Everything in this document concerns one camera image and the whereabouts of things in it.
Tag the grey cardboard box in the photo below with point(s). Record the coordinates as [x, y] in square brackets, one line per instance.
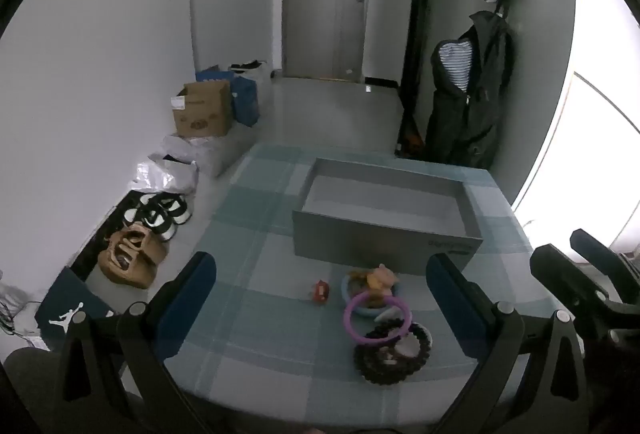
[360, 244]

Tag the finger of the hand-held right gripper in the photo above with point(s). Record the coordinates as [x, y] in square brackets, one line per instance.
[565, 276]
[600, 254]

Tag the white bag with dark contents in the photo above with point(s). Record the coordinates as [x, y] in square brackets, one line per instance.
[252, 70]

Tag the black upright pole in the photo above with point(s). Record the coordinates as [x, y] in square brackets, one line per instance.
[417, 39]

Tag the round pin badge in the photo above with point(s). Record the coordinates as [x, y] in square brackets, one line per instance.
[320, 291]

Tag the bright window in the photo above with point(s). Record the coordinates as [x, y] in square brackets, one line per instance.
[600, 114]

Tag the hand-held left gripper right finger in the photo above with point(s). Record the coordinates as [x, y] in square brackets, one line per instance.
[452, 299]

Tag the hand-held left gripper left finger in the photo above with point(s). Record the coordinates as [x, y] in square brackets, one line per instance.
[192, 294]

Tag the brown cardboard box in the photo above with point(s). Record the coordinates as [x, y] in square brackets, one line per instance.
[202, 111]

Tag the tan shoes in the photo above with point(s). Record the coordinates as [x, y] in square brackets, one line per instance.
[131, 256]

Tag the blue carton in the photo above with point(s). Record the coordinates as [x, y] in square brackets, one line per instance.
[215, 75]

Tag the Jordan logo bag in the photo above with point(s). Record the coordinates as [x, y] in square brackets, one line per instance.
[65, 309]

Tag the black jacket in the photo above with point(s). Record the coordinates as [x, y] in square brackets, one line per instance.
[480, 114]

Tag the striped shirt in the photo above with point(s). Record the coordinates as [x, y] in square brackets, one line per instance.
[455, 61]

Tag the pig toy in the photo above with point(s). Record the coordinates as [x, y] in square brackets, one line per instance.
[376, 279]

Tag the blue paper bag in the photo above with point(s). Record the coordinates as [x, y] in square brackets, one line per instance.
[246, 101]

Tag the orange object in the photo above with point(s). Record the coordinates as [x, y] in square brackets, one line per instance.
[413, 141]

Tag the clear plastic bags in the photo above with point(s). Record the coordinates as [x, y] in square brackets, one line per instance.
[170, 166]

